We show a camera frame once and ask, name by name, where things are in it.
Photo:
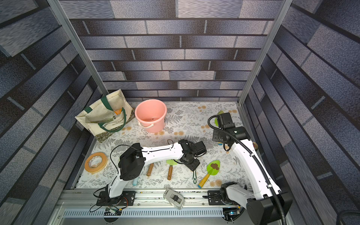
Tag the pink plastic bucket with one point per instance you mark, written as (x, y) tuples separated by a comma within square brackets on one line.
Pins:
[(151, 115)]

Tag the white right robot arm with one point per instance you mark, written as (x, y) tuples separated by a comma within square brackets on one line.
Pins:
[(266, 202)]

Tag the green trowel brown handle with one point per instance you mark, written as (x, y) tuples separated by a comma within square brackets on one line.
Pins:
[(149, 172)]

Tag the blue trowel with soil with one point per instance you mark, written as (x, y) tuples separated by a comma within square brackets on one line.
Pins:
[(135, 181)]

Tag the green shovel brown handle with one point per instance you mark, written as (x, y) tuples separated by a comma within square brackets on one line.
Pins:
[(171, 163)]

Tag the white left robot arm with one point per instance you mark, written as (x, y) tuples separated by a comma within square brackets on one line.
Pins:
[(136, 157)]

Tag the orange tape roll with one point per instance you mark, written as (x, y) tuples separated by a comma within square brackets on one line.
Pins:
[(96, 162)]

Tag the green trowel yellow blue handle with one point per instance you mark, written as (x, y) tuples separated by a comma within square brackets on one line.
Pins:
[(216, 119)]

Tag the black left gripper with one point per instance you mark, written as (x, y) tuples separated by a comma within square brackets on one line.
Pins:
[(194, 167)]

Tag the cream canvas tote bag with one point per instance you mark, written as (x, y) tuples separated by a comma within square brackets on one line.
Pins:
[(106, 116)]

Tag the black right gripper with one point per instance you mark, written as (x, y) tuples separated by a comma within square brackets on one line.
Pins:
[(221, 137)]

